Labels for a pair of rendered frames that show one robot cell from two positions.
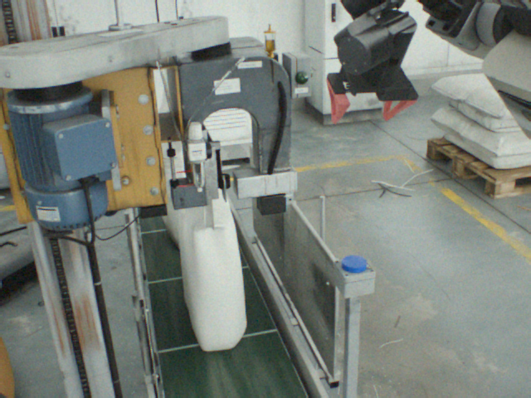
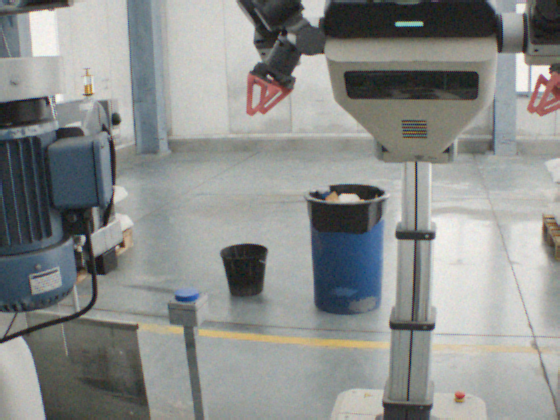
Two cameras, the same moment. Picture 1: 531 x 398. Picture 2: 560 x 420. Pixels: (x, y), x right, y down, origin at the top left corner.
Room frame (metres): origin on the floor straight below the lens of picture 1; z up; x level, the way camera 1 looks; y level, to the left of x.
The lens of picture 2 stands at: (0.36, 0.87, 1.39)
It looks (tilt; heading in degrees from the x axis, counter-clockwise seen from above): 14 degrees down; 299
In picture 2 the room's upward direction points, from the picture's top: 3 degrees counter-clockwise
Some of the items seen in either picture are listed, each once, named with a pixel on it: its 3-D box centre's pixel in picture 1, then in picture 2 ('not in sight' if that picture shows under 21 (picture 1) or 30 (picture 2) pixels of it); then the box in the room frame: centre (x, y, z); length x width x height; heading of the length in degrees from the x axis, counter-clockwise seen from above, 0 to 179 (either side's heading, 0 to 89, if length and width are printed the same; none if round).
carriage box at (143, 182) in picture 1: (82, 132); not in sight; (1.29, 0.41, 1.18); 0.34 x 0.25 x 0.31; 103
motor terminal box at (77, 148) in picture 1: (80, 152); (83, 179); (0.96, 0.32, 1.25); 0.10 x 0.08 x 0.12; 128
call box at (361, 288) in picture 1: (353, 276); (188, 308); (1.22, -0.21, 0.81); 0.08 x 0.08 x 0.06; 13
